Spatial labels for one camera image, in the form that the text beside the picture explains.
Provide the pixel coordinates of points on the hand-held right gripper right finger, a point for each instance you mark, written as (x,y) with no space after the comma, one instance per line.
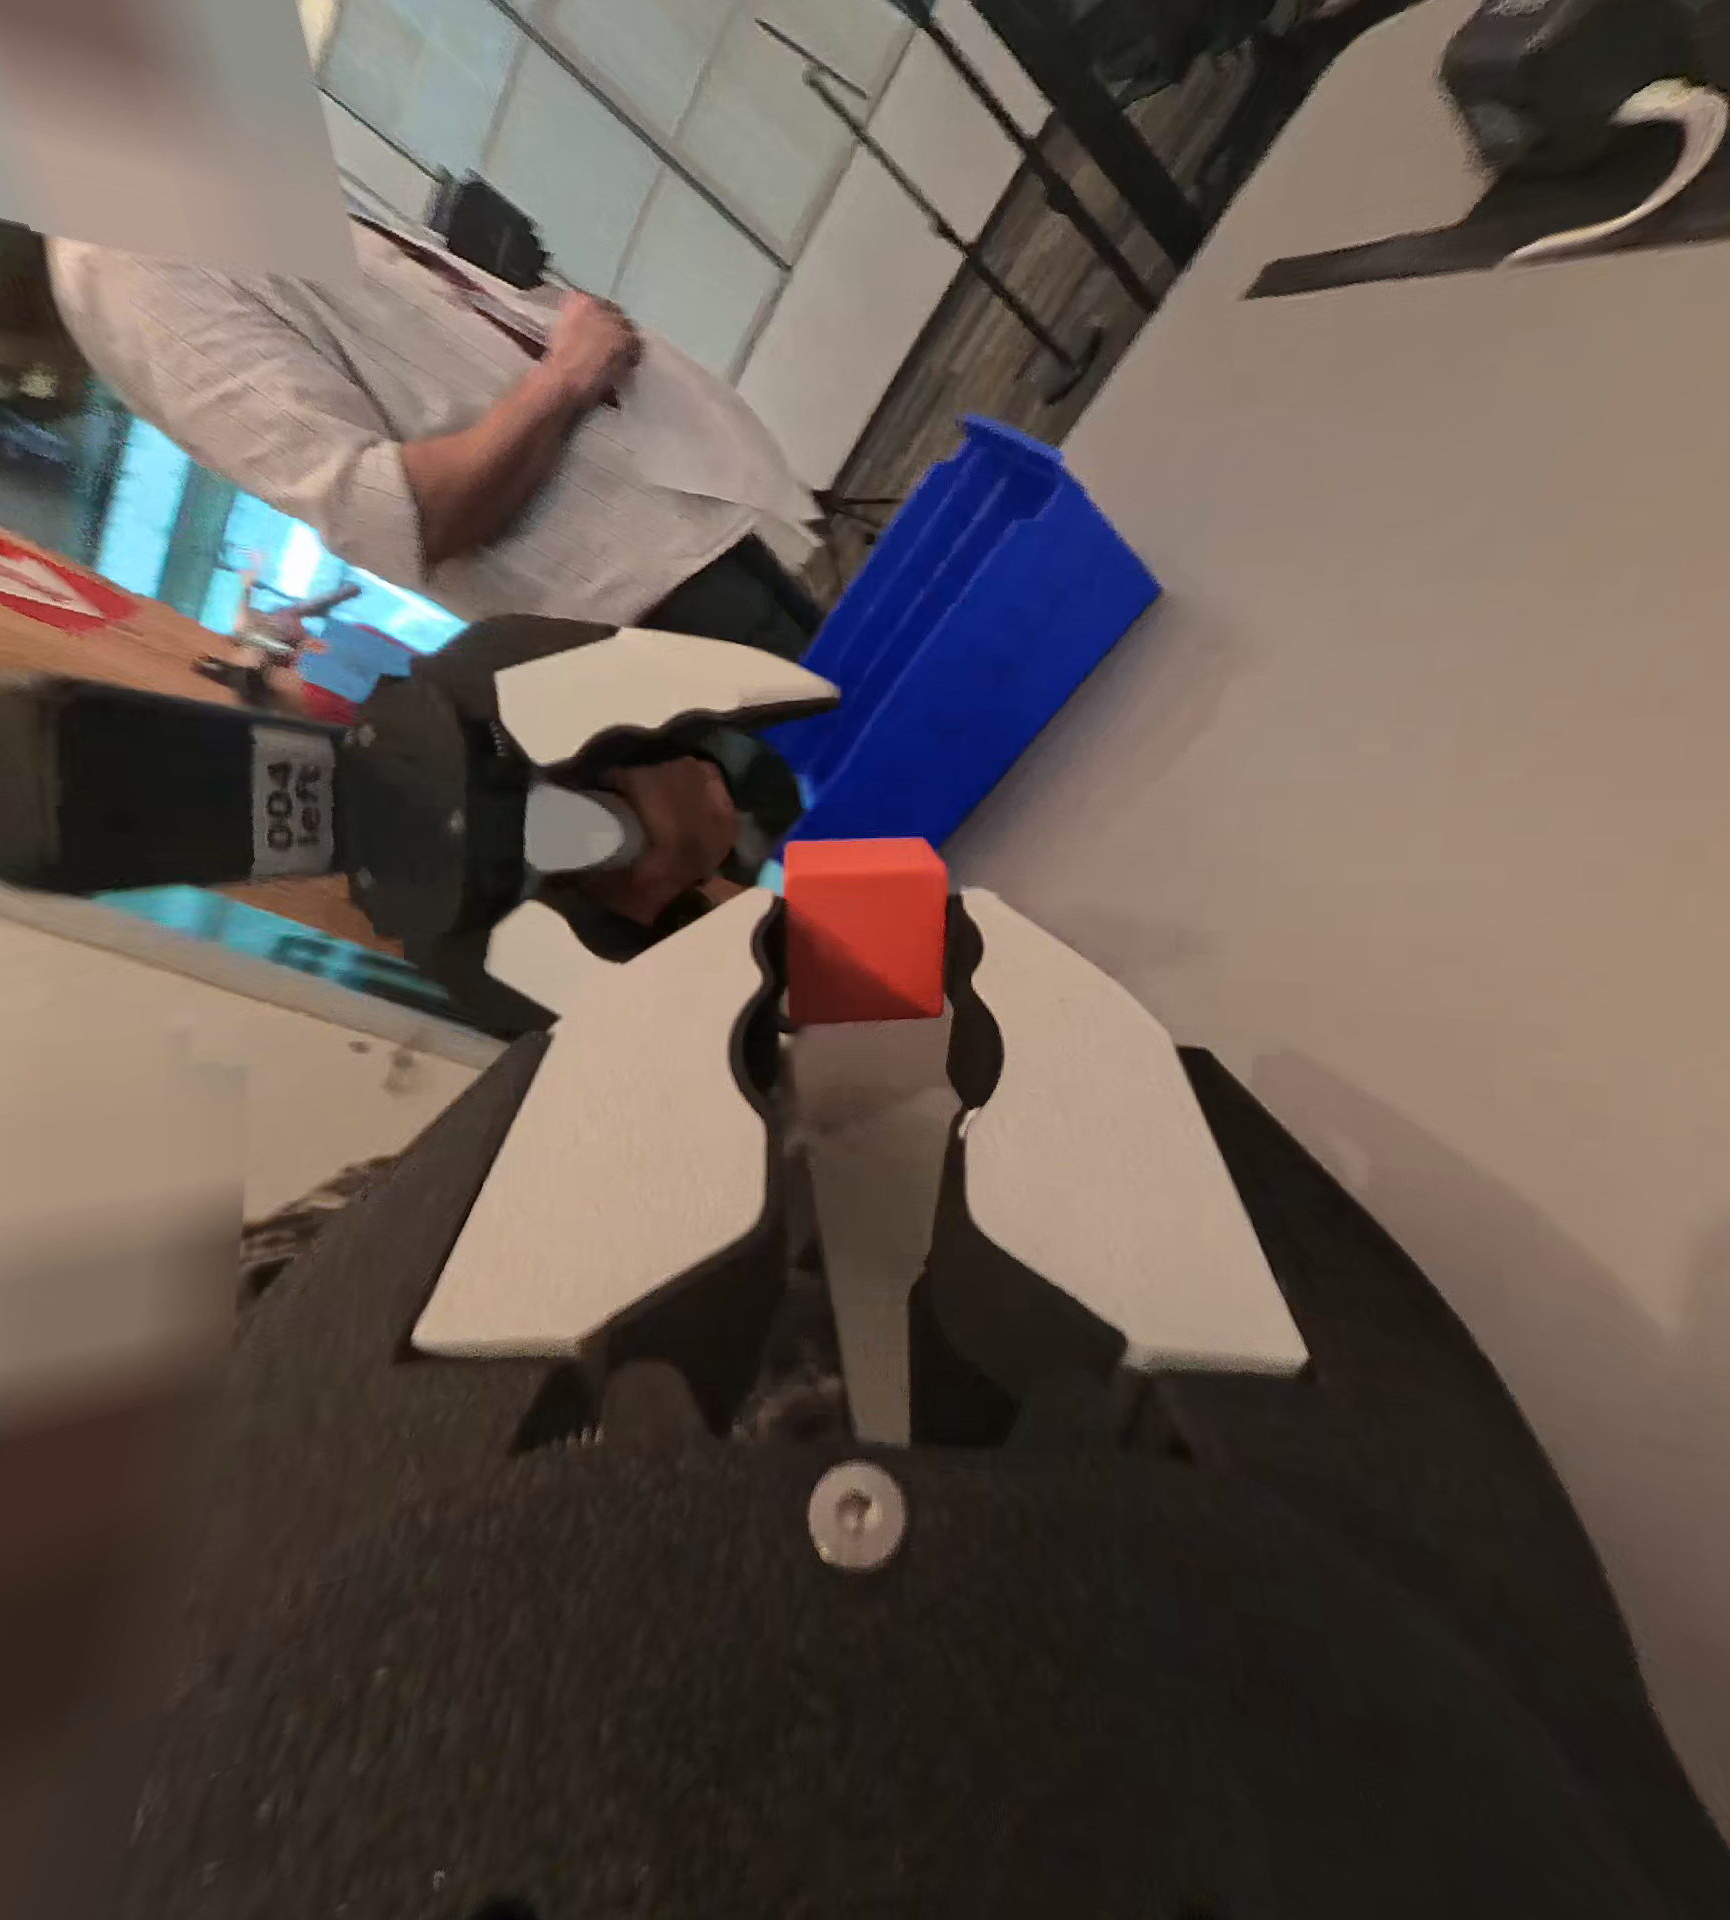
(1121,1184)

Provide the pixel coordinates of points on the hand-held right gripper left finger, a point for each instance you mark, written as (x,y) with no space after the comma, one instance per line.
(611,1184)

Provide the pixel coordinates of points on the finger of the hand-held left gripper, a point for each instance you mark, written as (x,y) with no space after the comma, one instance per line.
(542,960)
(655,683)

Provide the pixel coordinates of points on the red wooden cube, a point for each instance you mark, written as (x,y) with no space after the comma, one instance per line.
(864,930)

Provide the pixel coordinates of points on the blue plastic bin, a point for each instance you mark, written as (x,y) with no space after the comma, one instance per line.
(984,644)

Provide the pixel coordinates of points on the person's left hand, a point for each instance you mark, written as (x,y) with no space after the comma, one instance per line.
(692,832)

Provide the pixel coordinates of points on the red white sign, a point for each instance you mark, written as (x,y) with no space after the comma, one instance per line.
(11,562)

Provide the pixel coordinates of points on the black tripod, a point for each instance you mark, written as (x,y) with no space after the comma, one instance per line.
(984,270)

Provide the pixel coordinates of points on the black desk leg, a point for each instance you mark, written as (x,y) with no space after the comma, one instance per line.
(1104,134)

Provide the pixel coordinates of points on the black tape strip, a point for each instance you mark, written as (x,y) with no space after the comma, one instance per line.
(1481,249)

